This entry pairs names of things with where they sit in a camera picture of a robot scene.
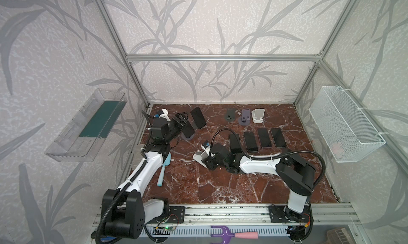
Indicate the white phone stand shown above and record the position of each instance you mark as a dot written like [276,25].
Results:
[258,115]
[200,156]

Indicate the white phone stand front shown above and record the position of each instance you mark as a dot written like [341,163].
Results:
[200,156]

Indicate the purple round phone stand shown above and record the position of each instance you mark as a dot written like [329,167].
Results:
[245,118]

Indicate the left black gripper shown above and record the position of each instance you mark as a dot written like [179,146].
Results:
[178,124]

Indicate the aluminium mounting rail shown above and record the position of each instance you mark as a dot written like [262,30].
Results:
[258,215]

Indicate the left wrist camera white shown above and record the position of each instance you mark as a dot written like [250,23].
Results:
[163,113]

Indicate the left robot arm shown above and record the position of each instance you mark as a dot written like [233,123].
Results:
[124,214]

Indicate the purple pink fork tool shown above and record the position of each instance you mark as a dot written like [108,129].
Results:
[226,235]

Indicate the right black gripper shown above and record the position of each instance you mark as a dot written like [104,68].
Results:
[206,160]

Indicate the clear plastic wall tray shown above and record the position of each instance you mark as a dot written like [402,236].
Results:
[85,134]

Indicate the grey stand far left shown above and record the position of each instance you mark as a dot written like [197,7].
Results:
[183,137]

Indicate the teal silicone spatula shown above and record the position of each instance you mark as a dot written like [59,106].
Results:
[162,172]

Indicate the white wire mesh basket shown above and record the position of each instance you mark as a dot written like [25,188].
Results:
[347,131]

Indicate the black phone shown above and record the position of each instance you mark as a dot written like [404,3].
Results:
[264,138]
[188,130]
[250,141]
[235,144]
[198,118]
[278,137]

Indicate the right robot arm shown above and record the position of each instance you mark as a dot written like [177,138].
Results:
[301,171]

